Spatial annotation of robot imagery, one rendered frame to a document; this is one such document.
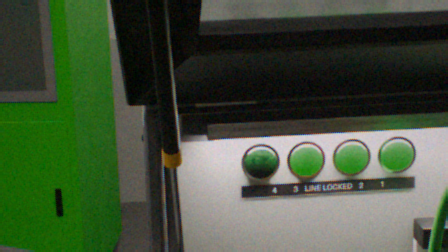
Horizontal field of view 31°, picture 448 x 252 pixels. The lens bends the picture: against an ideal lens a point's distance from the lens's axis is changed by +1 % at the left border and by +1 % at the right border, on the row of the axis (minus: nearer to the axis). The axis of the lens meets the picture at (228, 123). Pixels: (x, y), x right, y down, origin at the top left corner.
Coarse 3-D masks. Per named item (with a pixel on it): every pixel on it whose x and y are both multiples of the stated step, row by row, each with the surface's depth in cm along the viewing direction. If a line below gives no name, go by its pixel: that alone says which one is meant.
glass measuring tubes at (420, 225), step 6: (414, 222) 108; (420, 222) 106; (426, 222) 106; (432, 222) 106; (414, 228) 108; (420, 228) 105; (426, 228) 105; (414, 234) 108; (420, 234) 106; (426, 234) 105; (444, 234) 105; (414, 240) 109; (420, 240) 106; (426, 240) 105; (444, 240) 105; (414, 246) 109; (420, 246) 107; (426, 246) 105; (444, 246) 105
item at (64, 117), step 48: (0, 0) 311; (48, 0) 311; (96, 0) 367; (0, 48) 316; (48, 48) 315; (96, 48) 365; (0, 96) 321; (48, 96) 320; (96, 96) 363; (0, 144) 327; (48, 144) 326; (96, 144) 362; (0, 192) 332; (48, 192) 331; (96, 192) 361; (0, 240) 338; (48, 240) 337; (96, 240) 361
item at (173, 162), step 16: (160, 0) 67; (160, 16) 68; (160, 32) 69; (160, 48) 70; (160, 64) 72; (160, 80) 73; (160, 96) 74; (160, 112) 75; (176, 112) 76; (160, 128) 77; (176, 128) 77; (176, 144) 78; (176, 160) 79; (176, 176) 81; (176, 192) 83; (176, 208) 84; (176, 224) 86
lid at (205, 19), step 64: (128, 0) 80; (192, 0) 72; (256, 0) 77; (320, 0) 79; (384, 0) 80; (128, 64) 98; (192, 64) 89; (256, 64) 91; (320, 64) 92; (384, 64) 94
